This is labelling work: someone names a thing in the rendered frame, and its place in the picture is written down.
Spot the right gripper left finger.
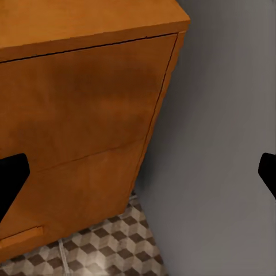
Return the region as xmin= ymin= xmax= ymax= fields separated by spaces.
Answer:
xmin=0 ymin=153 xmax=30 ymax=223

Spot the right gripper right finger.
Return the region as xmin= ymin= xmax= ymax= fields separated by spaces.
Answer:
xmin=258 ymin=152 xmax=276 ymax=198

